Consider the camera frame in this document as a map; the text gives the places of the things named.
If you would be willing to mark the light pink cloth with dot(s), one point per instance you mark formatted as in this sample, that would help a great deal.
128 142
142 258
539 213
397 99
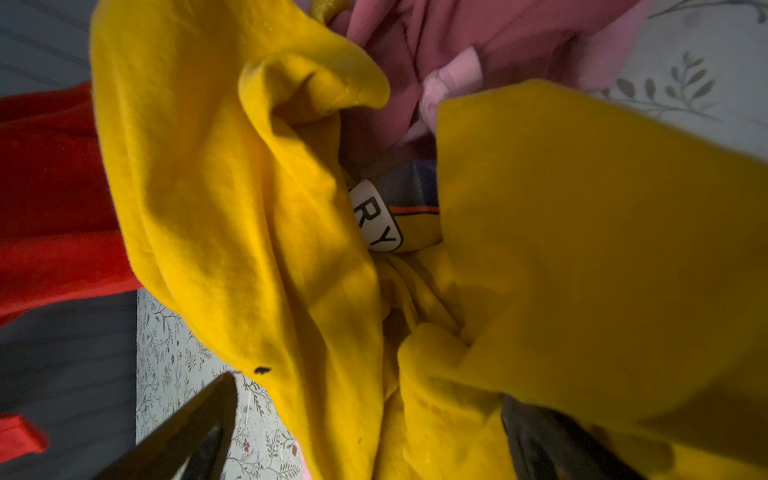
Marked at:
460 77

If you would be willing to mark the red cloth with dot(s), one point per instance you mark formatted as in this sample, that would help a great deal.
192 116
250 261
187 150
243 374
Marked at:
67 290

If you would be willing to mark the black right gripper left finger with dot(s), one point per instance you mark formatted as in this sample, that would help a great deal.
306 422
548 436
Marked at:
194 441

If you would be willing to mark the navy yellow striped cloth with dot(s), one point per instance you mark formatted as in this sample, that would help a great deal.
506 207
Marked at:
399 211

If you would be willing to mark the dark pink cloth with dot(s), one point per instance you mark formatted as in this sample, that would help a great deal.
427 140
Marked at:
433 51

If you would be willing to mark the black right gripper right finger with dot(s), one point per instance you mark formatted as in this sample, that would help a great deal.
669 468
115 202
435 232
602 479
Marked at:
546 444

